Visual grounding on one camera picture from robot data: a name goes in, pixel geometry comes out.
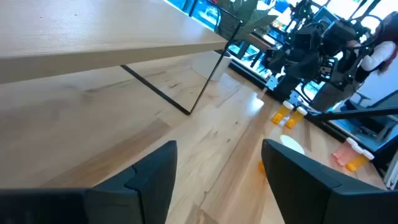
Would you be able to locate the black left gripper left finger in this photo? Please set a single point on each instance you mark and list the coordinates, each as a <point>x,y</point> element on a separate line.
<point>146,193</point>

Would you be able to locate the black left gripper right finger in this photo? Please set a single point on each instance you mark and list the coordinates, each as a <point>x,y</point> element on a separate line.
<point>304,193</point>

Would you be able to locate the person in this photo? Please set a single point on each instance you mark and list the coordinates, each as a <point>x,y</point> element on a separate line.
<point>379,56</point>

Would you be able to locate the green snake plant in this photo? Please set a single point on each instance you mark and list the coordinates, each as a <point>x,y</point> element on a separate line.
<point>252,18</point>

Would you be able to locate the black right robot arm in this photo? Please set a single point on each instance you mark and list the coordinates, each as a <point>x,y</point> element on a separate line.
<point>337,34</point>

